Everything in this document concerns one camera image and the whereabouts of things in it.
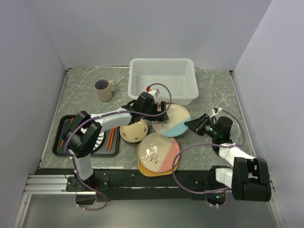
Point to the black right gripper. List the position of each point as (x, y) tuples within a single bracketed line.
[(194, 125)]

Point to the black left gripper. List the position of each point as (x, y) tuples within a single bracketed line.
[(163, 118)]

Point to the beige and blue plate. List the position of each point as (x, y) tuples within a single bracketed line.
[(174, 126)]

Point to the beige and pink plate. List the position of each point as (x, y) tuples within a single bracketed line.
[(157, 139)]

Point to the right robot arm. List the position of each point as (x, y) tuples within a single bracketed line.
[(248, 178)]

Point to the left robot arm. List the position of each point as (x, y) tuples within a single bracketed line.
[(82, 133)]

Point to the white plastic bin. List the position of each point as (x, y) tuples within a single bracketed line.
[(177, 74)]

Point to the small beige floral plate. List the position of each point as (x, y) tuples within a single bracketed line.
[(135, 132)]

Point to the orange chopstick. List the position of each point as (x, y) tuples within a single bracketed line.
[(114, 134), (110, 140)]

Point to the black serving tray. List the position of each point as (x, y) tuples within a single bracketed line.
[(64, 123)]

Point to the white blue striped plate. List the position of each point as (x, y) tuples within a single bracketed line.
[(99, 141)]

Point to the beige ceramic mug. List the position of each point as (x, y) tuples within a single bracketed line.
[(104, 89)]

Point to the woven bamboo plate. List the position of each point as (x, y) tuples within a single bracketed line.
[(152, 172)]

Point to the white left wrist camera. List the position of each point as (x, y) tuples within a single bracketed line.
[(153, 92)]

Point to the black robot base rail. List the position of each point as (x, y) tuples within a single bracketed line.
[(132, 185)]

